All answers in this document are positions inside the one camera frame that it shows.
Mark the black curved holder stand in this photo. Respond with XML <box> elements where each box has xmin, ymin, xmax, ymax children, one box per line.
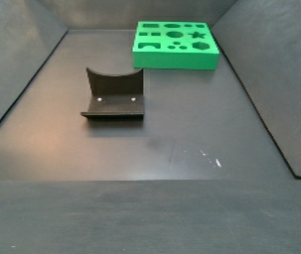
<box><xmin>80</xmin><ymin>68</ymin><xmax>144</xmax><ymax>119</ymax></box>

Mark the green shape-sorter block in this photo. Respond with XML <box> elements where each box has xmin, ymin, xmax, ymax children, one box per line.
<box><xmin>132</xmin><ymin>21</ymin><xmax>221</xmax><ymax>69</ymax></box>

